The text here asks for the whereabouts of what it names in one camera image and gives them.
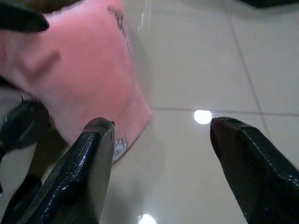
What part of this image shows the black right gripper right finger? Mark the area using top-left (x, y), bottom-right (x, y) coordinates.
top-left (209, 117), bottom-right (299, 224)

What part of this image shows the black robot foot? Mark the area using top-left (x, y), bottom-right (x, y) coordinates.
top-left (0, 99), bottom-right (51, 151)

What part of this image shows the dark furniture base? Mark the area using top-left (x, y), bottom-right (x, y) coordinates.
top-left (240, 0), bottom-right (299, 8)

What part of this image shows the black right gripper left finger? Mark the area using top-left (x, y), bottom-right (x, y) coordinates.
top-left (1, 117), bottom-right (116, 224)

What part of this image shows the pink pillow with black print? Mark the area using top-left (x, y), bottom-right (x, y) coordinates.
top-left (0, 0), bottom-right (154, 165)

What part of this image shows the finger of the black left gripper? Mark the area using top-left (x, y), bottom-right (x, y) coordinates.
top-left (0, 0), bottom-right (50, 33)

